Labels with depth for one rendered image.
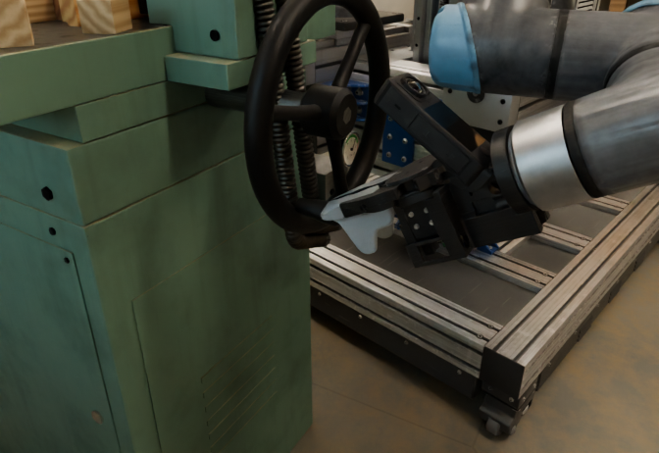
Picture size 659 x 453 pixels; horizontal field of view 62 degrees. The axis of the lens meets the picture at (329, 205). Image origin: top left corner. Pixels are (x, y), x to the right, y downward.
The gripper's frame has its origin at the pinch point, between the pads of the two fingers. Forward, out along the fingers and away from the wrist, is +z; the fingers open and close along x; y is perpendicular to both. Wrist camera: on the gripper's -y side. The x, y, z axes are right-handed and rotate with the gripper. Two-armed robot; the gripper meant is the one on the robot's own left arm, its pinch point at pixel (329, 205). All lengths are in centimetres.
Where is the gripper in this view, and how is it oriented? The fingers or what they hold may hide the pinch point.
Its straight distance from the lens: 56.0
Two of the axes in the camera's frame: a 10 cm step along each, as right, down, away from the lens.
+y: 4.3, 8.9, 1.5
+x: 5.2, -3.8, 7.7
